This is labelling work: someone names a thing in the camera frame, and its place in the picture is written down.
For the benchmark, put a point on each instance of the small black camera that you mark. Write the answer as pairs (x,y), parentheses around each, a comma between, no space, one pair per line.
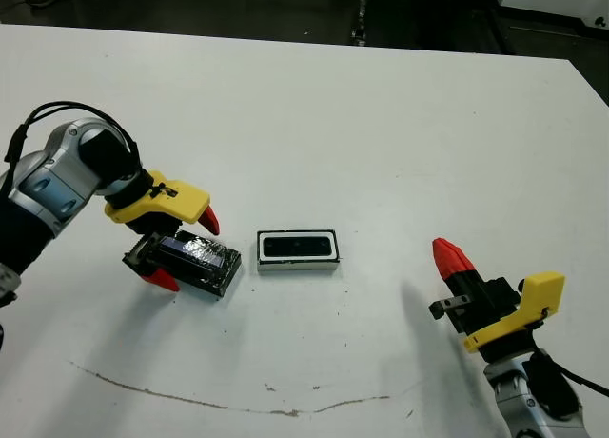
(297,246)

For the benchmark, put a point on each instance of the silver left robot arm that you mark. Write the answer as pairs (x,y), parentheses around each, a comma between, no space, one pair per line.
(43,185)

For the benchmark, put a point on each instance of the white camera box base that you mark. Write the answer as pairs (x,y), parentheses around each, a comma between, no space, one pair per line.
(299,266)

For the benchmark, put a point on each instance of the black shiny box lid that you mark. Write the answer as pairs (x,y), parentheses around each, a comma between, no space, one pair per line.
(214,262)

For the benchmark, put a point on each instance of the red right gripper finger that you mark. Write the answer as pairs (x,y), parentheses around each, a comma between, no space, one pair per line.
(445,264)
(461,264)

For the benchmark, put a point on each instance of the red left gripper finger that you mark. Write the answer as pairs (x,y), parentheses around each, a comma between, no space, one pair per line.
(162,280)
(210,223)

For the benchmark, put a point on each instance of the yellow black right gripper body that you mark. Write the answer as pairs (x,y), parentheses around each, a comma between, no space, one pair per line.
(495,304)

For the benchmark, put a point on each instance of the small black cabinet knob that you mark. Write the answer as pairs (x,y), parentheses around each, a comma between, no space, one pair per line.
(600,22)

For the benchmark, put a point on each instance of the black metal rack post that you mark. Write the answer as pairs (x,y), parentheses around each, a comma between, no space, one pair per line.
(360,16)

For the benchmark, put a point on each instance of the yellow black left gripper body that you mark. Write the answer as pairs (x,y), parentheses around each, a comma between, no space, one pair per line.
(166,200)

